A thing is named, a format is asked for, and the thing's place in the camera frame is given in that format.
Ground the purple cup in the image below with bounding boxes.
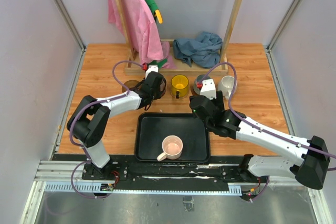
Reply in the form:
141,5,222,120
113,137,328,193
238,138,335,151
160,78,166,92

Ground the yellow cup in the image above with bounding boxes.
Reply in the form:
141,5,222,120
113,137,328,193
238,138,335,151
171,74,190,96

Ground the white cup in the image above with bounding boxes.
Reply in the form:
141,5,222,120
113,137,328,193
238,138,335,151
217,76,237,98

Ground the grey mug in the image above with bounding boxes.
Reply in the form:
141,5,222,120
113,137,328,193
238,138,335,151
193,74,211,94

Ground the pink mug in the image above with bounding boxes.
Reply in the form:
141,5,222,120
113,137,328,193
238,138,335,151
156,135,183,162

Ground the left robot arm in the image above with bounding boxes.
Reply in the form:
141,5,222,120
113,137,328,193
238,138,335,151
67,71,166,180

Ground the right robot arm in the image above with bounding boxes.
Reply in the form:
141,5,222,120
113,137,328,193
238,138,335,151
190,95,332,190

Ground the left woven rattan coaster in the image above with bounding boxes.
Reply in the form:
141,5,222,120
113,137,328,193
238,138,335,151
170,92,190,100

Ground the brown wooden saucer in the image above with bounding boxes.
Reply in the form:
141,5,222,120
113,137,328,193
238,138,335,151
122,80,139,93
161,89,166,98
191,88,199,96

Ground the green cloth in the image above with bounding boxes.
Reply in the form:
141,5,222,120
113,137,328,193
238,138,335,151
149,59,167,69

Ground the wooden clothes rack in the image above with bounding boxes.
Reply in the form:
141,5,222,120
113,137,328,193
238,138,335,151
115,0,242,76

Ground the black plastic tray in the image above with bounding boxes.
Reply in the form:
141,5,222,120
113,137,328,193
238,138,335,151
134,112,211,163

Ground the blue crumpled cloth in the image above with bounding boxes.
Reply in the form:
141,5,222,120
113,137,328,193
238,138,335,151
173,31,223,69

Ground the pink shirt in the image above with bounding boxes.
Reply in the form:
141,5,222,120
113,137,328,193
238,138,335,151
122,0,176,69

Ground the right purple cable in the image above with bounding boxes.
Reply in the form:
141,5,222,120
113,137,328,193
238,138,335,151
196,62,336,171

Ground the purple cable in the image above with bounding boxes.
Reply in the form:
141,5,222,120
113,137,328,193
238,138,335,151
196,62,336,171
68,60,148,200

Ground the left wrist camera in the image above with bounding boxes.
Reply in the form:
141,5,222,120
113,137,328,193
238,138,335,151
145,65,159,78

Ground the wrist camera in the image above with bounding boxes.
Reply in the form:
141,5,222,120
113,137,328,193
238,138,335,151
145,65,159,78
200,79,217,100

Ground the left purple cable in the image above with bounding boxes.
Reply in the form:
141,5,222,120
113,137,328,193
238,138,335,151
68,60,148,200

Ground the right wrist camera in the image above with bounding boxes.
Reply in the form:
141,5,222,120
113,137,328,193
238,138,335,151
200,79,217,100

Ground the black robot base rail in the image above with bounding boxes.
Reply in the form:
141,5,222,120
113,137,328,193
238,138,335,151
62,154,271,196

